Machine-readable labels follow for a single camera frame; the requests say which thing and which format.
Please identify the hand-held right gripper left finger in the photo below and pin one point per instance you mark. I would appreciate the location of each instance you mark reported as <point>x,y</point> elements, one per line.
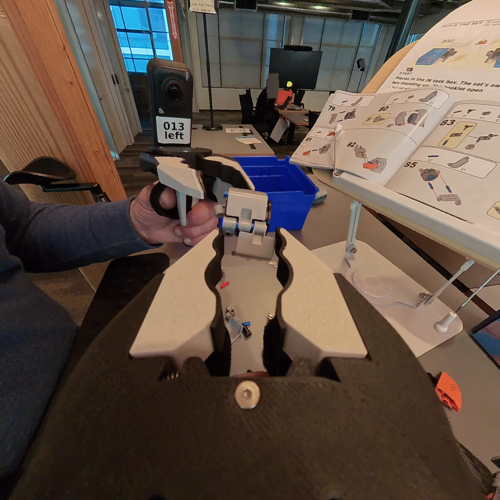
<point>175,304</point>

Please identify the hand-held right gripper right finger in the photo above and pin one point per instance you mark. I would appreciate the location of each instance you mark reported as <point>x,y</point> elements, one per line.
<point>320,304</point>

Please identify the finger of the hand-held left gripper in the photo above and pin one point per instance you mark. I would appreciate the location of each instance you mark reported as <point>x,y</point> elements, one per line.
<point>230,172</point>
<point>179,175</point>

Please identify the grey black toy assembly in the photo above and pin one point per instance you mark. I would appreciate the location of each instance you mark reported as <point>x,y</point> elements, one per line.
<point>246,211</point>

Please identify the person's left forearm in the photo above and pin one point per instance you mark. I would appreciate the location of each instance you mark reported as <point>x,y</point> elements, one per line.
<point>70,226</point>

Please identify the person's left hand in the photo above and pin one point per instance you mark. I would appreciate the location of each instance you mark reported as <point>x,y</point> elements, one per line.
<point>156,228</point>

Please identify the grey office desk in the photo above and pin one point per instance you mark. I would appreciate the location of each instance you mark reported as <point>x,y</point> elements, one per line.
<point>218,146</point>

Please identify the white paper sheets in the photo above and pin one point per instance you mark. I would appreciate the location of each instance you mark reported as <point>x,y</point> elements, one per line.
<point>244,138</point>

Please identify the black floor lamp stand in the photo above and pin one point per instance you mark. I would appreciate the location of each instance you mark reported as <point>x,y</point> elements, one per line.
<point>208,78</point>

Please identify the black dimpled armrest pad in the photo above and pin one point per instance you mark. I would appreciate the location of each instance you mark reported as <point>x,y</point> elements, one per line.
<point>132,281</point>

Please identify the light grey toy connector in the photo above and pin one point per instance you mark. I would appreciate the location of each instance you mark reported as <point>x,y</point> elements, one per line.
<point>230,311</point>

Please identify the blue plastic bin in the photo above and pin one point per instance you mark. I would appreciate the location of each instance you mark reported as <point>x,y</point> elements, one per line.
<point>289,183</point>

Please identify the large paned window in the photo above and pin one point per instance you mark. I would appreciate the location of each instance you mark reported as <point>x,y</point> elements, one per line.
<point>140,35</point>

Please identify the grey double door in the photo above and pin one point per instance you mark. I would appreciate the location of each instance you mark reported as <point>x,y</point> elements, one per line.
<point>113,117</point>

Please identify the white paper sheet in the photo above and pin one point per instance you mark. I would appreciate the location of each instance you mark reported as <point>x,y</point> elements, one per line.
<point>279,131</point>

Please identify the light grey curved toy panel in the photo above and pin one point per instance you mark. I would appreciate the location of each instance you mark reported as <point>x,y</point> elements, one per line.
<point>235,330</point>

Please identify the black office chair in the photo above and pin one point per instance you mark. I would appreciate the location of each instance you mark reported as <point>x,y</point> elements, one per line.
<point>246,107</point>

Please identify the white wooden book stand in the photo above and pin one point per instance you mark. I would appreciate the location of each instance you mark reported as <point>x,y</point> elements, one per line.
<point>375,265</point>

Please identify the red hanging banner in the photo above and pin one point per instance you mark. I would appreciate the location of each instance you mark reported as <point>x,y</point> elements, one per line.
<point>172,19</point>

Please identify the black connector with blue pin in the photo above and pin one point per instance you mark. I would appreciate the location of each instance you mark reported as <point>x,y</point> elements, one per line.
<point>247,330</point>

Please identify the white paper sign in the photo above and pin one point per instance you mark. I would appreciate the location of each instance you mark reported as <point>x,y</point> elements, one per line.
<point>203,6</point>

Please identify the wooden office desk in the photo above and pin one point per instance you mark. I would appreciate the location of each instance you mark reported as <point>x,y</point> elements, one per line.
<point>300,113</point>

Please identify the orange bag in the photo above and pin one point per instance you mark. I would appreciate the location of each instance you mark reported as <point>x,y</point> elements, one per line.
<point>284,97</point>

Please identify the grey toy motor block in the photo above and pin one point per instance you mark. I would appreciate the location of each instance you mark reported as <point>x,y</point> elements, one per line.
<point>321,194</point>

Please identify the black chair armrest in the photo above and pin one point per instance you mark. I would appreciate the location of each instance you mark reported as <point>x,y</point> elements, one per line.
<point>39,172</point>

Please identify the person's blue sweater torso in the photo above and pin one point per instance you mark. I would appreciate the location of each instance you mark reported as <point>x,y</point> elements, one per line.
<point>31,351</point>

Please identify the orange toy panel piece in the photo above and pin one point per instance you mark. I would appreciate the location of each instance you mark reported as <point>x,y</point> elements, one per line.
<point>449,390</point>

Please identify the toy instruction booklet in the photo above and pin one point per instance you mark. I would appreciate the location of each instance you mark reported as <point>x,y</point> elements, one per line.
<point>390,148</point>

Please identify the black metal pillar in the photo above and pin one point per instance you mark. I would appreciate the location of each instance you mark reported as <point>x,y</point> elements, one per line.
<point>398,27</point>

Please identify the laminated task sheet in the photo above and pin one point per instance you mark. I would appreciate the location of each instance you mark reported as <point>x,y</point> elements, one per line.
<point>449,50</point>

